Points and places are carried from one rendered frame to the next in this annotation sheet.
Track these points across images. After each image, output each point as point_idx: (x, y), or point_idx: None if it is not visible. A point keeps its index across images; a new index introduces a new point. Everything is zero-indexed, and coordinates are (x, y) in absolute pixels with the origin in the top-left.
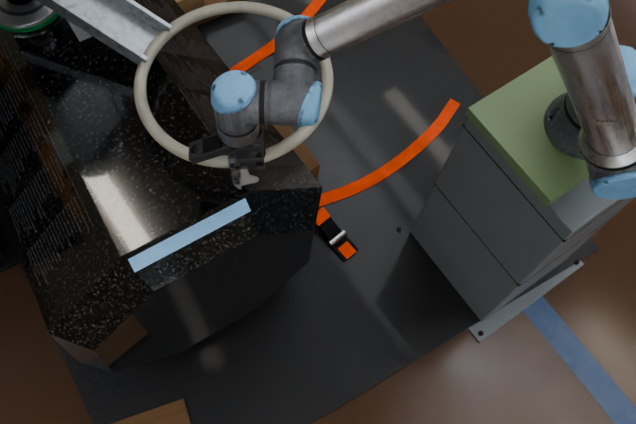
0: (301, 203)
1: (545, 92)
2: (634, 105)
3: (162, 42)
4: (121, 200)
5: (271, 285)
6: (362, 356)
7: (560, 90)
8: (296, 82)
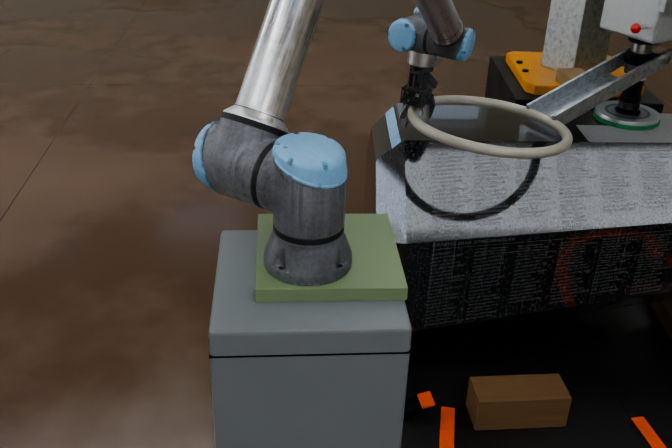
0: (394, 214)
1: (365, 259)
2: (258, 56)
3: (544, 117)
4: (434, 110)
5: None
6: None
7: (359, 269)
8: (415, 19)
